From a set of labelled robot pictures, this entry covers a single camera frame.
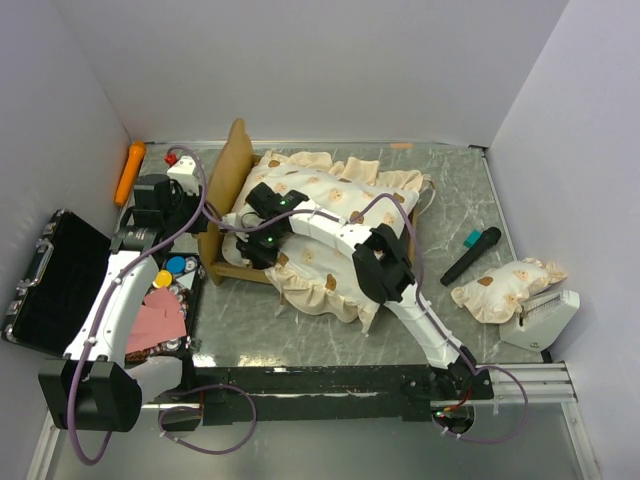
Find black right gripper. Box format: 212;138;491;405
238;226;287;282

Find bear print bed mattress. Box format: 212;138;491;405
221;148;436;335

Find wooden pet bed frame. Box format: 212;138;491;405
198;119;423;312

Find small bear print pillow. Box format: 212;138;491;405
451;258;567;325

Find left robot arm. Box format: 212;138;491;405
38;173;207;432

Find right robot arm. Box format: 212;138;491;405
235;183;479;399

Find blue round cap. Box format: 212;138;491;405
165;256;186;275

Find orange plastic carrot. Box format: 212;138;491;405
114;141;146;207

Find yellow round cap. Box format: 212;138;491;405
152;269;173;289

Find black open carrying case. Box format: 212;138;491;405
2;210;187;357

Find pink paper sheets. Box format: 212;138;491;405
125;288;187;354

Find white lint roller box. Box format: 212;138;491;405
499;290;580;352

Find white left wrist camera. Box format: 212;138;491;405
164;153;200;196

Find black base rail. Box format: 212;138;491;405
136;364;496;427

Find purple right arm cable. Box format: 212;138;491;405
219;193;530;447

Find aluminium frame rail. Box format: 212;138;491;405
47;363;579;411

